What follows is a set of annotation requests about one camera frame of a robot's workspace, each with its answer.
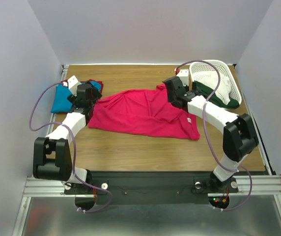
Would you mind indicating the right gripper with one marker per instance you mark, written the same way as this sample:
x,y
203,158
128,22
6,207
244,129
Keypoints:
x,y
171,82

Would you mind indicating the blue folded t-shirt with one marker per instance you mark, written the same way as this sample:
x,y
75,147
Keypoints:
x,y
61,104

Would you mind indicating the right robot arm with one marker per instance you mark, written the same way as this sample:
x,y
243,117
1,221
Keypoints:
x,y
239,135

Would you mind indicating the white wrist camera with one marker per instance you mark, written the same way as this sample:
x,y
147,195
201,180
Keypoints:
x,y
72,83
183,75

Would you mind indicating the aluminium frame rail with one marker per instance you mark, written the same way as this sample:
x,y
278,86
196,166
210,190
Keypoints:
x,y
255,210

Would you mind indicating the white t-shirt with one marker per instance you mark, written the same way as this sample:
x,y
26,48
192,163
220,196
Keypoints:
x,y
210,80

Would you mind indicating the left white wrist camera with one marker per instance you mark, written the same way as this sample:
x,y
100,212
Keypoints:
x,y
72,83

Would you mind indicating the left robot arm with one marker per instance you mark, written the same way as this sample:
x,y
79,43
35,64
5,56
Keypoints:
x,y
54,156

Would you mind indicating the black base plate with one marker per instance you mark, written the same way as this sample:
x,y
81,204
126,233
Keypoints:
x,y
142,188

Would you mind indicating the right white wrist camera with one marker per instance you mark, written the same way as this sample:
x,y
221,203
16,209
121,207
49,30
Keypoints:
x,y
183,75

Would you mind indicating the white plastic basket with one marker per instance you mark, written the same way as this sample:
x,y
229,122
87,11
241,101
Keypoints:
x,y
197,69

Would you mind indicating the pink t-shirt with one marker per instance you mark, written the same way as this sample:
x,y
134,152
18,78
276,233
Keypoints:
x,y
144,112

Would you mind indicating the dark red folded t-shirt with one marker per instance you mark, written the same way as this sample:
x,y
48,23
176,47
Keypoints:
x,y
98,84

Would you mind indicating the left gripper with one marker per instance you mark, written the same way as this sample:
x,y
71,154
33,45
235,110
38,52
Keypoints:
x,y
96,95

